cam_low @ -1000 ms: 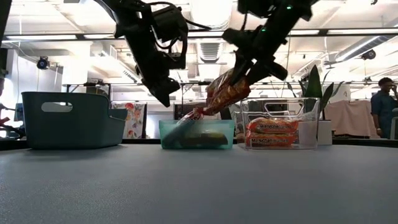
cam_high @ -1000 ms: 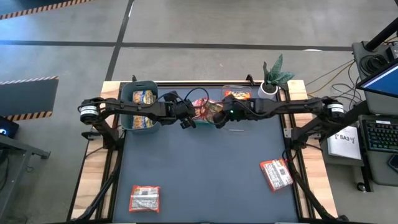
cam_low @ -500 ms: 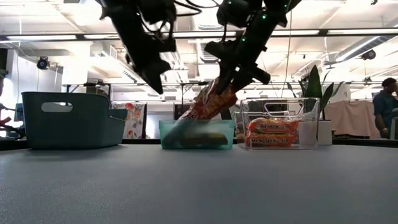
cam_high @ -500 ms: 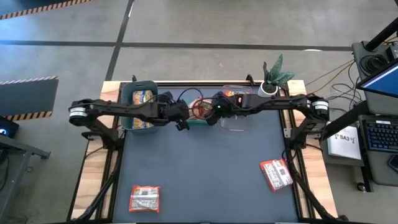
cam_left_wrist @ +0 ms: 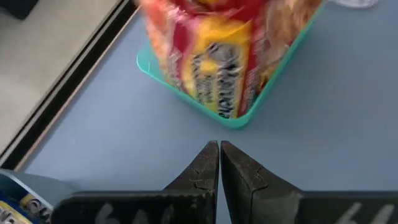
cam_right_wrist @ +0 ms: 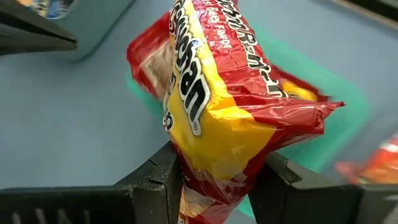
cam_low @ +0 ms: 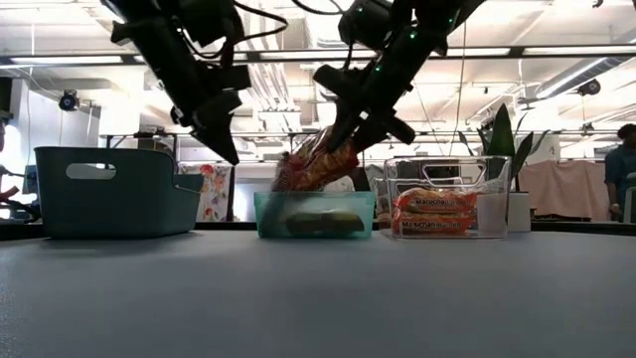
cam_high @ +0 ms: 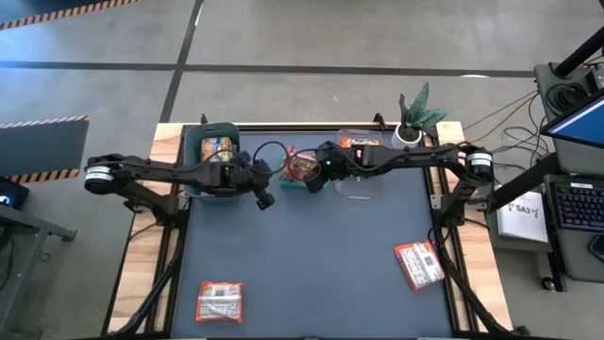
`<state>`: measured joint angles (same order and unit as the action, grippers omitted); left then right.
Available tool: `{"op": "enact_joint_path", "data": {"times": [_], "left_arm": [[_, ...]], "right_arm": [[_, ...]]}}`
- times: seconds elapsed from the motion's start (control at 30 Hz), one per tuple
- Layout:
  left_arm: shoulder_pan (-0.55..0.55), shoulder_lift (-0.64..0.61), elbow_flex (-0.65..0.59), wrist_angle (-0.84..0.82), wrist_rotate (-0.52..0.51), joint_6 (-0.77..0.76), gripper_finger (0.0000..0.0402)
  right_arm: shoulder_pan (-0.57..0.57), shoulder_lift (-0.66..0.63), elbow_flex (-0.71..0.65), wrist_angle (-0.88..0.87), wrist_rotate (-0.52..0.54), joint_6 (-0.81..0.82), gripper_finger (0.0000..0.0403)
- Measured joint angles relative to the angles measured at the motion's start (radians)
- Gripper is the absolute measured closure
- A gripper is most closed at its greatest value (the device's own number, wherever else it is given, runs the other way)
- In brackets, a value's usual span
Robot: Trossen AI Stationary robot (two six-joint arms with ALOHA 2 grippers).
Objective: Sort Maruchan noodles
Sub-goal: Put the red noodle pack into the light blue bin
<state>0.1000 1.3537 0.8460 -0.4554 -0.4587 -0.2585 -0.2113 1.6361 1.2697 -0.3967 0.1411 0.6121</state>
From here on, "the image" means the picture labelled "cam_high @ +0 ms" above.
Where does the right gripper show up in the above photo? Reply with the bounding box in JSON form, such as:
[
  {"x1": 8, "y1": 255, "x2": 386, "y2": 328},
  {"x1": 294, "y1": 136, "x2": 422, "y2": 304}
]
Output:
[{"x1": 304, "y1": 140, "x2": 367, "y2": 195}]

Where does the black pole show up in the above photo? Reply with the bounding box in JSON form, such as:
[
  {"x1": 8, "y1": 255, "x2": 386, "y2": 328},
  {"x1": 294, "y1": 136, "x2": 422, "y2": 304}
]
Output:
[{"x1": 554, "y1": 25, "x2": 604, "y2": 79}]

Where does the potted snake plant white pot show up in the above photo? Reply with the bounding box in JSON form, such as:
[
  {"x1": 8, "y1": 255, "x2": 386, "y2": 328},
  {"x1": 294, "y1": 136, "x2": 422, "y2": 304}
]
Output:
[{"x1": 390, "y1": 80, "x2": 449, "y2": 155}]

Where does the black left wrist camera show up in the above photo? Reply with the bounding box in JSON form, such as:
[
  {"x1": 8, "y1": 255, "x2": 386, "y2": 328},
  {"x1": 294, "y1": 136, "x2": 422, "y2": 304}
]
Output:
[{"x1": 256, "y1": 187, "x2": 277, "y2": 212}]

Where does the coiled black cable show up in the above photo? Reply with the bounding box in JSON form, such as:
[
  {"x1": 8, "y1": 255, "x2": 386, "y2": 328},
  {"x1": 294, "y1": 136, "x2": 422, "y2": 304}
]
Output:
[{"x1": 546, "y1": 82, "x2": 591, "y2": 112}]

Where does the dark grey floor mat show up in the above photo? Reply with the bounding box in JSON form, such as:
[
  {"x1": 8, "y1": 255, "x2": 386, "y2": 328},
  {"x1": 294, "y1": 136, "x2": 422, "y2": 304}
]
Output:
[{"x1": 0, "y1": 115, "x2": 91, "y2": 184}]

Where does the yellow floor cable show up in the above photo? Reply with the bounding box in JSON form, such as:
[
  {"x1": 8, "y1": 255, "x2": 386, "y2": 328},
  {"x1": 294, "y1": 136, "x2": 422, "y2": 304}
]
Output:
[{"x1": 464, "y1": 92, "x2": 540, "y2": 145}]

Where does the light wooden table board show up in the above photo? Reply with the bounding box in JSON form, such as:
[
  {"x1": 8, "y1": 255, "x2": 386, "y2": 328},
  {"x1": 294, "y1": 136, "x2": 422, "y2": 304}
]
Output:
[
  {"x1": 107, "y1": 123, "x2": 186, "y2": 334},
  {"x1": 424, "y1": 121, "x2": 514, "y2": 332}
]

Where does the black keyboard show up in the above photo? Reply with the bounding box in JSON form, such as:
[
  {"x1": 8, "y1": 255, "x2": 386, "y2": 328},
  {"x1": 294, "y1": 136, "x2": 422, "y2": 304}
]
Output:
[{"x1": 549, "y1": 181, "x2": 604, "y2": 233}]

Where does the small teal plastic bin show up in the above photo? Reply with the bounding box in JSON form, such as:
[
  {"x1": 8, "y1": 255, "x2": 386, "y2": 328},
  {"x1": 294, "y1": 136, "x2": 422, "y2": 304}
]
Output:
[{"x1": 277, "y1": 149, "x2": 333, "y2": 191}]

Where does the grey equipment cart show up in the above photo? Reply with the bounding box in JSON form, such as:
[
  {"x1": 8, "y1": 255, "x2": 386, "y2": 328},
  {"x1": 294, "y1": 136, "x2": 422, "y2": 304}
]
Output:
[{"x1": 485, "y1": 60, "x2": 604, "y2": 284}]

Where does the grey metal desk frame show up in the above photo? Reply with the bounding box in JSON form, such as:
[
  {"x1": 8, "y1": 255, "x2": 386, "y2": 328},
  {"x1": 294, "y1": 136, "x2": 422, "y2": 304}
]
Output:
[{"x1": 0, "y1": 205, "x2": 78, "y2": 332}]

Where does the blue ramen noodle packet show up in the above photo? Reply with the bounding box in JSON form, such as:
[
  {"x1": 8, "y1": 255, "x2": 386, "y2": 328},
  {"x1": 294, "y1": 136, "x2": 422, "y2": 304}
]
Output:
[{"x1": 201, "y1": 136, "x2": 236, "y2": 164}]

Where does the black table frame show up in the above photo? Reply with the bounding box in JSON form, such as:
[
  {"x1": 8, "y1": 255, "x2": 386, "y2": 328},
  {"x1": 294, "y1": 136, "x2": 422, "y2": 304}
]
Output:
[{"x1": 101, "y1": 120, "x2": 525, "y2": 340}]

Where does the black floor cable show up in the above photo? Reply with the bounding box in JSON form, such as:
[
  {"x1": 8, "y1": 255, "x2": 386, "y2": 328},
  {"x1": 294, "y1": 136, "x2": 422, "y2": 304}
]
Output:
[{"x1": 471, "y1": 92, "x2": 554, "y2": 171}]

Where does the orange ramen noodle packet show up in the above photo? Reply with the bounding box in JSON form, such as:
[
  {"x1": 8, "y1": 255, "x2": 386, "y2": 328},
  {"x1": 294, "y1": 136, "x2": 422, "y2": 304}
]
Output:
[
  {"x1": 339, "y1": 135, "x2": 382, "y2": 160},
  {"x1": 195, "y1": 280, "x2": 244, "y2": 324}
]

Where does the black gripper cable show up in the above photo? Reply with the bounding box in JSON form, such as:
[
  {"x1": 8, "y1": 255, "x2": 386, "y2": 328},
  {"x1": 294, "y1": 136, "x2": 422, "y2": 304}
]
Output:
[
  {"x1": 282, "y1": 146, "x2": 327, "y2": 183},
  {"x1": 252, "y1": 140, "x2": 287, "y2": 179}
]

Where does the clear plastic bin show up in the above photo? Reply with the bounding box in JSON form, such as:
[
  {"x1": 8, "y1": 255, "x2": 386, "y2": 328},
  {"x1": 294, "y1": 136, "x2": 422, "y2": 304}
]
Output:
[{"x1": 333, "y1": 127, "x2": 386, "y2": 200}]

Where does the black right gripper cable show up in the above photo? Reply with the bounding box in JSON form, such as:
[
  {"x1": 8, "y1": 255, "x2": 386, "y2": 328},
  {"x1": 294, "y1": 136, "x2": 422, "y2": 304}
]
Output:
[{"x1": 282, "y1": 146, "x2": 327, "y2": 183}]

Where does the black device blue light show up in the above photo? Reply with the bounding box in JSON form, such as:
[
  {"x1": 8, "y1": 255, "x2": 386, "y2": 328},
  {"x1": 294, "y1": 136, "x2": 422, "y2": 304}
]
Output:
[{"x1": 0, "y1": 175, "x2": 30, "y2": 212}]

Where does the monitor with blue screen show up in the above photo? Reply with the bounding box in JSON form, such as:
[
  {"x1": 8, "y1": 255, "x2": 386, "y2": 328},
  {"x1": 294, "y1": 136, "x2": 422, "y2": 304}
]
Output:
[{"x1": 540, "y1": 89, "x2": 604, "y2": 150}]

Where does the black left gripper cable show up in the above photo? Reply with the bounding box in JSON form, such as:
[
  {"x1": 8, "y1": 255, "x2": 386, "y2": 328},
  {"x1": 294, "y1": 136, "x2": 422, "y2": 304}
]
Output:
[{"x1": 252, "y1": 140, "x2": 287, "y2": 179}]

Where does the white paper sign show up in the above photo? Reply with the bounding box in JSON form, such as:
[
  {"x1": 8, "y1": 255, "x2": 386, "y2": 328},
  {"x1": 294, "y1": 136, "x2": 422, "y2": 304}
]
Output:
[{"x1": 495, "y1": 191, "x2": 550, "y2": 245}]

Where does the dark grey-green handled bin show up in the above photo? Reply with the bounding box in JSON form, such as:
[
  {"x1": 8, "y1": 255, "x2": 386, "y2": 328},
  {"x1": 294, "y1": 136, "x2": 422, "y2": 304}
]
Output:
[{"x1": 182, "y1": 121, "x2": 242, "y2": 202}]

